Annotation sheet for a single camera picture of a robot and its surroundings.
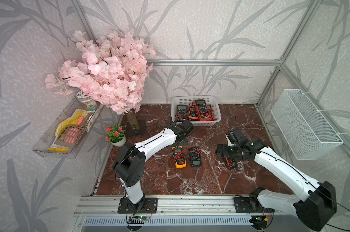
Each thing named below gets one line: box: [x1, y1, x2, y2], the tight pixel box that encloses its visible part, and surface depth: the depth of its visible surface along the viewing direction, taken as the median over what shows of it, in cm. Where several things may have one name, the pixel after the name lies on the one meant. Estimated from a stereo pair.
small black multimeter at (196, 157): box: [189, 147, 203, 168], surface depth 89 cm
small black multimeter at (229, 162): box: [222, 155, 237, 169], surface depth 86 cm
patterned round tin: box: [75, 89, 99, 112], surface depth 72 cm
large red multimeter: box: [194, 99, 215, 122], surface depth 104 cm
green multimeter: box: [175, 104, 189, 122], surface depth 107 cm
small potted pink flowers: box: [104, 124, 127, 147], surface depth 88 cm
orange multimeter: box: [188, 104, 199, 122], surface depth 107 cm
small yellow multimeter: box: [172, 145, 187, 169], surface depth 88 cm
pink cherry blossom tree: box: [44, 29, 157, 116], surface depth 63 cm
